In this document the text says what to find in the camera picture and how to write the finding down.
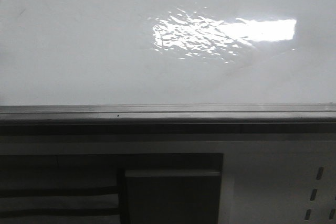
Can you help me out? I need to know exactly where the dark monitor under whiteboard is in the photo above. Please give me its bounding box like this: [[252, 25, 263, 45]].
[[125, 169, 222, 223]]

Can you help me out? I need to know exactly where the white perforated metal rack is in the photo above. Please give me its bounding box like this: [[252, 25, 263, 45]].
[[1, 133, 335, 223]]

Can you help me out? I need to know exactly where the white whiteboard with aluminium frame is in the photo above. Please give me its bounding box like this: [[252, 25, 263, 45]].
[[1, 0, 335, 124]]

